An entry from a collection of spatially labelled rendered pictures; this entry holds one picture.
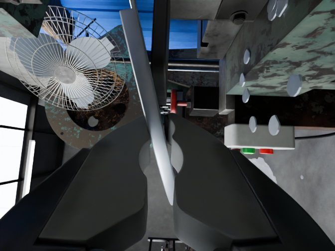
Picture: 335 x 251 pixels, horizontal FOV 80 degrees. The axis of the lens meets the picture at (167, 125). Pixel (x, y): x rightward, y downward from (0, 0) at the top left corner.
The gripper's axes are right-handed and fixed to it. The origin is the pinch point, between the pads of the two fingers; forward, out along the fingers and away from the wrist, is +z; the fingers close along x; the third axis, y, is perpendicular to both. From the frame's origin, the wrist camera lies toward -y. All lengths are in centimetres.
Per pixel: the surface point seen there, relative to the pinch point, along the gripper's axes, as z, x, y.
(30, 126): 426, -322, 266
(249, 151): 24.0, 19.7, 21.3
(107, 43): 96, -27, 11
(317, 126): 26.0, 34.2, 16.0
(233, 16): 19.8, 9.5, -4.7
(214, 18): 20.6, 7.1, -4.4
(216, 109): 33.5, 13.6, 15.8
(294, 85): 7.2, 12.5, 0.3
